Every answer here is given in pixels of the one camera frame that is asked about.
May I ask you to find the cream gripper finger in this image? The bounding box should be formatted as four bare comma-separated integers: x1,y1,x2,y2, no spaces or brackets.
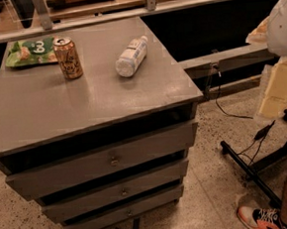
258,57,287,119
245,16,269,45

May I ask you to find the orange soda can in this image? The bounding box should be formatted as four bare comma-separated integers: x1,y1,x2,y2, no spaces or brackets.
52,37,83,79

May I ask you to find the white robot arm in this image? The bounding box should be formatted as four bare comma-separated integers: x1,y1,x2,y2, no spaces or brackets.
245,0,287,119

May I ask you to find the black metal stand base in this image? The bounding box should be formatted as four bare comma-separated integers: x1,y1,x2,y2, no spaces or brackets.
220,109,287,207

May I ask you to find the clear plastic water bottle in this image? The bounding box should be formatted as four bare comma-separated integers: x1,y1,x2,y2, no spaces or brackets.
115,36,147,78

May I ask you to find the orange black sneaker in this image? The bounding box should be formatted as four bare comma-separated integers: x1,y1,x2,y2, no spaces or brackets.
237,206,282,229

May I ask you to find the middle grey drawer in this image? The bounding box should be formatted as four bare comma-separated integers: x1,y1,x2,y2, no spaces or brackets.
42,156,188,224

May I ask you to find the grey drawer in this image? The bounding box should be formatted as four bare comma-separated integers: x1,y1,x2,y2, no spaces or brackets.
42,156,188,224
6,121,197,200
63,184,184,229

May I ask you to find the grey drawer cabinet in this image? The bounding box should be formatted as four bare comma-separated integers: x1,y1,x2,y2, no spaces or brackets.
0,18,202,227

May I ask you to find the green chip bag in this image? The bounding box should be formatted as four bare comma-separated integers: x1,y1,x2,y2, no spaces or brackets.
5,38,58,68

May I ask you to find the bottom grey drawer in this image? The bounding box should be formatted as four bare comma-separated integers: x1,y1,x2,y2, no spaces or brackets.
63,184,184,229

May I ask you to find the top grey drawer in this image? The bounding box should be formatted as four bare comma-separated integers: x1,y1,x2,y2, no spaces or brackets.
6,121,197,200

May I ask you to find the black power cable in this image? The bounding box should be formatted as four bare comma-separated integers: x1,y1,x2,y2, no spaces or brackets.
211,57,280,169

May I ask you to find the metal railing frame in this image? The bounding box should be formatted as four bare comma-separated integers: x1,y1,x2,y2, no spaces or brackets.
0,0,226,44

